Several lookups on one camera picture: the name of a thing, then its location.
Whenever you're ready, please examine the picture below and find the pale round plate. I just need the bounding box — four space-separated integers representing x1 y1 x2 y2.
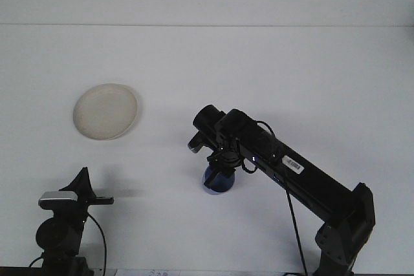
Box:
72 83 142 142

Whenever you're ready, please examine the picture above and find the pale blue cup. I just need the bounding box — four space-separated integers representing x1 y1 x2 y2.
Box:
201 163 236 196

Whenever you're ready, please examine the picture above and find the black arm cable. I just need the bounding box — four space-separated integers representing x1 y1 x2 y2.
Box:
86 213 108 273
241 120 308 276

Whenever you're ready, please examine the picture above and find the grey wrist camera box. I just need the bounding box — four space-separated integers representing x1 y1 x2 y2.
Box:
38 191 80 210
188 133 204 154

